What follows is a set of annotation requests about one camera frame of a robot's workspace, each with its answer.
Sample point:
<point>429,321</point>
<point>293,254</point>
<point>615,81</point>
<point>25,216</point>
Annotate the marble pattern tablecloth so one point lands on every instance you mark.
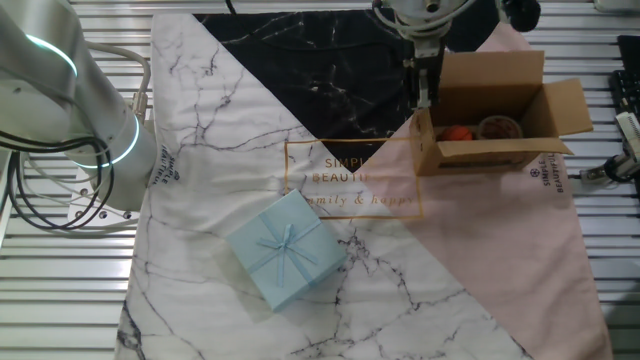
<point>225,150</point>

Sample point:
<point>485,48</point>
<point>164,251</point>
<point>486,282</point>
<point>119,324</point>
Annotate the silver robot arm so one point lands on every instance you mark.
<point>50,100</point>

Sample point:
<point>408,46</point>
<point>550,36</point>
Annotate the small orange basketball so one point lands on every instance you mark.
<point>455,135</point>

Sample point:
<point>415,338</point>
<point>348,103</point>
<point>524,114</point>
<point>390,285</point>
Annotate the brown cardboard box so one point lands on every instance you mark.
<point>490,75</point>

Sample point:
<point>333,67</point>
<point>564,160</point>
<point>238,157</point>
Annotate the black keyboard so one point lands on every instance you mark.
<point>627,90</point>

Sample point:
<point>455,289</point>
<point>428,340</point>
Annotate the light blue gift box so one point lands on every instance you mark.
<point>285,250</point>

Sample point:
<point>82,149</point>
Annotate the silver depth camera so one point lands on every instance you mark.
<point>617,5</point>

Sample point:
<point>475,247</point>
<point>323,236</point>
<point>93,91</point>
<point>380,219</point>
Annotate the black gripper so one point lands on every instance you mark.
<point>425,67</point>

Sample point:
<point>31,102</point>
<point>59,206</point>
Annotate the small silver camera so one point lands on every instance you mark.
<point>631,131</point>

